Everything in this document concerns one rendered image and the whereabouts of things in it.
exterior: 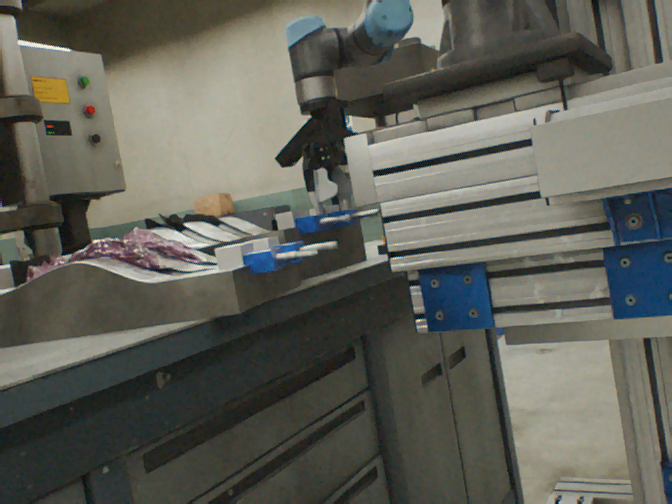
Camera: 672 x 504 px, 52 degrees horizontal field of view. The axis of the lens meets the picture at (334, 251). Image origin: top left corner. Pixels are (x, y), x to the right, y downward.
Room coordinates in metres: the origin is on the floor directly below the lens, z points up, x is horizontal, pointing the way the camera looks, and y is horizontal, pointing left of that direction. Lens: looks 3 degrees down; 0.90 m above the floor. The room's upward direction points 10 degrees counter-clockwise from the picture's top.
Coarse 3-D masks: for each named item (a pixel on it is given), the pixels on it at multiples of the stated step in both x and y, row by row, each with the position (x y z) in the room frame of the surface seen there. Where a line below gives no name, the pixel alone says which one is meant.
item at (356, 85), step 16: (400, 48) 5.07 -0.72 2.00; (416, 48) 5.02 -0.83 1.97; (432, 48) 5.29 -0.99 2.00; (384, 64) 5.13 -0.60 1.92; (400, 64) 5.08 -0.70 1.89; (416, 64) 5.03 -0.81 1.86; (432, 64) 5.22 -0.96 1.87; (336, 80) 5.31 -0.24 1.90; (352, 80) 5.25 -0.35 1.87; (368, 80) 5.20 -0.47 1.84; (384, 80) 5.14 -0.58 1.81; (352, 96) 5.26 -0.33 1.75; (368, 96) 5.21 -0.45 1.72; (352, 112) 5.84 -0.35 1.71; (368, 112) 6.01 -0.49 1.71; (384, 112) 6.19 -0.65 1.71; (400, 112) 6.35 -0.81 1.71; (416, 112) 5.11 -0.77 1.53; (384, 128) 5.20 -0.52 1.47; (352, 208) 5.46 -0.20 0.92; (368, 208) 5.31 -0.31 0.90
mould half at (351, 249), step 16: (192, 224) 1.40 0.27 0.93; (208, 224) 1.42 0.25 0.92; (240, 224) 1.47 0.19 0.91; (352, 224) 1.33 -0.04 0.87; (192, 240) 1.30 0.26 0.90; (224, 240) 1.34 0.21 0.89; (240, 240) 1.19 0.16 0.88; (288, 240) 1.14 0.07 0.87; (304, 240) 1.18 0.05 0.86; (320, 240) 1.23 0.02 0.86; (336, 240) 1.27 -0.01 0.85; (352, 240) 1.32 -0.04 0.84; (320, 256) 1.22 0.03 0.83; (336, 256) 1.26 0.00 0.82; (352, 256) 1.31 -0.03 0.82; (304, 272) 1.17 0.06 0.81; (320, 272) 1.21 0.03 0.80
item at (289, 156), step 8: (304, 128) 1.28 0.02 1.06; (312, 128) 1.28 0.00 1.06; (296, 136) 1.29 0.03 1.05; (304, 136) 1.29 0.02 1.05; (288, 144) 1.31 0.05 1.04; (296, 144) 1.30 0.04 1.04; (280, 152) 1.32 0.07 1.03; (288, 152) 1.31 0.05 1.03; (296, 152) 1.31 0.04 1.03; (280, 160) 1.32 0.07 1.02; (288, 160) 1.31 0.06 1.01; (296, 160) 1.33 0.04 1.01
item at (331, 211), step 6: (312, 210) 1.29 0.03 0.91; (324, 210) 1.27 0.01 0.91; (330, 210) 1.29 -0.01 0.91; (336, 210) 1.30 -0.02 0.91; (342, 210) 1.26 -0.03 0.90; (348, 210) 1.26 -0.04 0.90; (354, 210) 1.28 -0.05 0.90; (372, 210) 1.24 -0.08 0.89; (378, 210) 1.24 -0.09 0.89; (330, 216) 1.27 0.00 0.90; (336, 216) 1.26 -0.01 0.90; (354, 216) 1.26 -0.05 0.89; (360, 216) 1.26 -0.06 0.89; (366, 216) 1.25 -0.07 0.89; (372, 216) 1.25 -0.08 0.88; (342, 222) 1.26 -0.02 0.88; (348, 222) 1.26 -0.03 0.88; (354, 222) 1.27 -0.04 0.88
